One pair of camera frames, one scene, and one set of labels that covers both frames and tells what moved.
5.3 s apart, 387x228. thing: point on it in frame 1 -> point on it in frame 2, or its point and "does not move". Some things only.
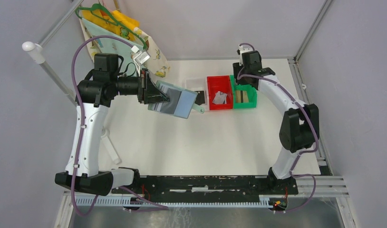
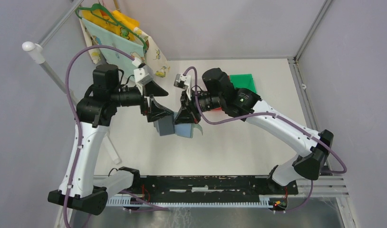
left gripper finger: (154, 95) -> (156, 111)
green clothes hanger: (117, 23) does not move
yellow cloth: (130, 23) does not move
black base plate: (209, 186) does not move
